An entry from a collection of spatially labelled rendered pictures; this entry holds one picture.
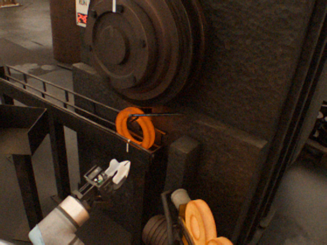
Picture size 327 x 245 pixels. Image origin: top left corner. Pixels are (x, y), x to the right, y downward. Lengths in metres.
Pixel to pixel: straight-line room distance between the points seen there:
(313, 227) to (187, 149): 1.28
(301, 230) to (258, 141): 1.12
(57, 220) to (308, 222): 1.63
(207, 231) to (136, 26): 0.60
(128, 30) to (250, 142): 0.52
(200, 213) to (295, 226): 1.27
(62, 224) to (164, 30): 0.62
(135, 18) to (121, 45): 0.10
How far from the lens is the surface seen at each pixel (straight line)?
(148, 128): 1.12
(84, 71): 1.43
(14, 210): 1.99
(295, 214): 2.14
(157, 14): 0.89
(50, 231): 0.89
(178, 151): 1.03
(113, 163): 0.98
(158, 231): 1.12
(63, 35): 3.94
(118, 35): 0.93
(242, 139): 1.01
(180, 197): 1.00
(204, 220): 0.84
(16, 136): 1.49
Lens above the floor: 1.40
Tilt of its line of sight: 31 degrees down
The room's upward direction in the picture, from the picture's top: 6 degrees clockwise
